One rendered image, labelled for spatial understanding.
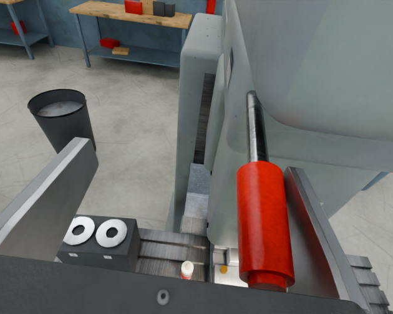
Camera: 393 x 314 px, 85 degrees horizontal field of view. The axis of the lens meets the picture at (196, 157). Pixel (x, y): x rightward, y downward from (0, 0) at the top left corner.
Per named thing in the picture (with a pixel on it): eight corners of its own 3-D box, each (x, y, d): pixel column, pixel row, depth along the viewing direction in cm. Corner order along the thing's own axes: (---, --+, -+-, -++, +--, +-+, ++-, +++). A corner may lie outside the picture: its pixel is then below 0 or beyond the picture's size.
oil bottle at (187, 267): (190, 281, 76) (193, 271, 68) (179, 280, 76) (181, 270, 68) (191, 269, 79) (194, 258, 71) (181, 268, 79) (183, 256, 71)
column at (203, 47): (228, 261, 172) (339, 71, 62) (170, 253, 172) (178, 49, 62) (227, 207, 208) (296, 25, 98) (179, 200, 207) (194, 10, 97)
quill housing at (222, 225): (295, 260, 47) (414, 161, 25) (203, 248, 47) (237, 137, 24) (279, 190, 61) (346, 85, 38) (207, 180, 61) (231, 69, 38)
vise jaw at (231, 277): (257, 292, 69) (261, 289, 67) (212, 288, 69) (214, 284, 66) (255, 272, 74) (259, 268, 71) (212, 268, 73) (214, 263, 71)
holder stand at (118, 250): (133, 275, 76) (126, 253, 61) (70, 271, 74) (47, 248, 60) (141, 242, 84) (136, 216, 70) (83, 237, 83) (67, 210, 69)
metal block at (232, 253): (244, 269, 72) (248, 263, 68) (226, 267, 72) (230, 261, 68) (242, 253, 76) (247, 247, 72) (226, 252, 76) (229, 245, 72)
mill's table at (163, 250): (383, 329, 78) (400, 327, 73) (45, 288, 77) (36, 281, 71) (355, 263, 95) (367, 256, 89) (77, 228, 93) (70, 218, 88)
